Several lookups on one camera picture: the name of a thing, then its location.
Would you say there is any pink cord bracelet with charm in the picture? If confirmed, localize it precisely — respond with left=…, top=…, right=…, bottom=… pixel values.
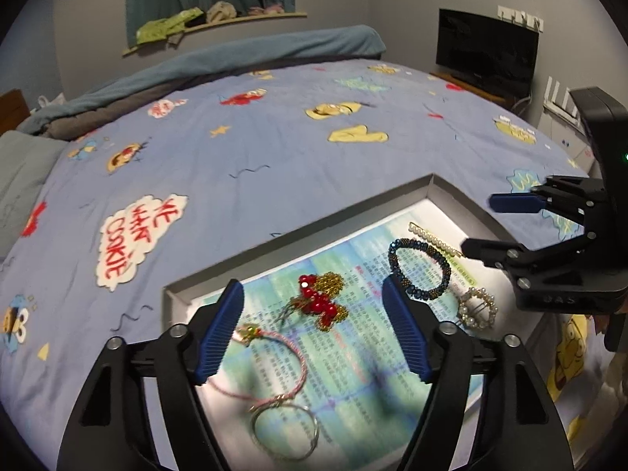
left=207, top=323, right=309, bottom=413

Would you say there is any thin silver ring bangle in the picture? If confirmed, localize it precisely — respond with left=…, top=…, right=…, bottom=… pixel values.
left=250, top=401, right=320, bottom=462

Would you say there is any pearl gold round hair clip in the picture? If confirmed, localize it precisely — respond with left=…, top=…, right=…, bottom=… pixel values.
left=456, top=287, right=498, bottom=330

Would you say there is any long pearl hair pin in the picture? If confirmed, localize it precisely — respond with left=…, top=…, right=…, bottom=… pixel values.
left=409, top=222, right=463, bottom=258

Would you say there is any white radiator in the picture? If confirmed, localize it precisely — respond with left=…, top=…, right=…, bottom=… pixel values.
left=538, top=75, right=596, bottom=173

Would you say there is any printed blue-green paper sheet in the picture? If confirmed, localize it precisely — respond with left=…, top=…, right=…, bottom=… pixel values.
left=205, top=205, right=484, bottom=471

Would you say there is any red bead gold ornament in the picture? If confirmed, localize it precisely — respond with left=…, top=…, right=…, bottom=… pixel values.
left=278, top=271, right=349, bottom=332

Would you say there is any grey shallow cardboard tray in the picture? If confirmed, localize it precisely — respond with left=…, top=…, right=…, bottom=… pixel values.
left=163, top=176, right=558, bottom=470

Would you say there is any black television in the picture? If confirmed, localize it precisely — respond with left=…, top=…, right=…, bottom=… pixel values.
left=435, top=9, right=540, bottom=99

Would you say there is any blue Sesame Street bedsheet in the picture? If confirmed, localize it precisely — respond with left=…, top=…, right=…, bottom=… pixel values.
left=0, top=57, right=620, bottom=471

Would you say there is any grey-green pillow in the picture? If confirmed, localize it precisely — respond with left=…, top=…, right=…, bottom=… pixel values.
left=0, top=131, right=66, bottom=261

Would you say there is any teal folded blanket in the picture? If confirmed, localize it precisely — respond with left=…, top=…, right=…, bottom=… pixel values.
left=17, top=24, right=386, bottom=141

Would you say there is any wooden headboard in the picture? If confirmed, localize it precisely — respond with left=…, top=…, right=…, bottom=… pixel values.
left=0, top=89, right=30, bottom=135

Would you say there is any green cloth on sill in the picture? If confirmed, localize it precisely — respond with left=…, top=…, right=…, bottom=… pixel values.
left=135, top=7, right=204, bottom=46

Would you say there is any wooden window sill shelf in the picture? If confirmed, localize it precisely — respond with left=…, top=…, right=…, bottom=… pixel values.
left=121, top=12, right=309, bottom=57

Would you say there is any beige cloth on sill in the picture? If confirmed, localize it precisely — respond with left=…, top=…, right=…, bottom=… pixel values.
left=205, top=1, right=237, bottom=24

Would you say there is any dark blue beaded bracelet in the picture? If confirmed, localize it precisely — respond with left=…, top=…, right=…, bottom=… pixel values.
left=386, top=237, right=453, bottom=302

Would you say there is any wall coat hook rack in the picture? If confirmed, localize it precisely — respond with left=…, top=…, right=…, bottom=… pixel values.
left=497, top=5, right=544, bottom=33

